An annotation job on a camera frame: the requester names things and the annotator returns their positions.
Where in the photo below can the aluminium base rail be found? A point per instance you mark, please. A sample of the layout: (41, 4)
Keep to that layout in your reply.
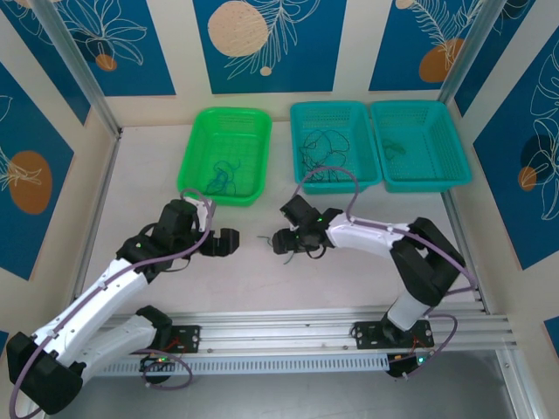
(284, 331)

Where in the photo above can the green plastic basket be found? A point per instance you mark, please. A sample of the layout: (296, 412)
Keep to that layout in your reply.
(227, 135)

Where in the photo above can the aluminium corner post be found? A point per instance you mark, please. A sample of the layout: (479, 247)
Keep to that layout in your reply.
(83, 74)
(467, 48)

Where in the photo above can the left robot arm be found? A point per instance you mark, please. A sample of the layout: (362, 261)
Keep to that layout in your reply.
(87, 305)

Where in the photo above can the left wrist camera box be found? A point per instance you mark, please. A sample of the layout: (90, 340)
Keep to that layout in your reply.
(201, 209)

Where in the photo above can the teal plastic basket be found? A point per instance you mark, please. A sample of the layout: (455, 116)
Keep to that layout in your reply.
(362, 144)
(432, 144)

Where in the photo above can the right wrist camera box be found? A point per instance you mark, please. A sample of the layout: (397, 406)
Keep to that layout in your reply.
(293, 228)

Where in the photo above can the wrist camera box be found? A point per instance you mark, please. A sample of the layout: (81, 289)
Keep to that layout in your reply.
(293, 228)
(201, 209)

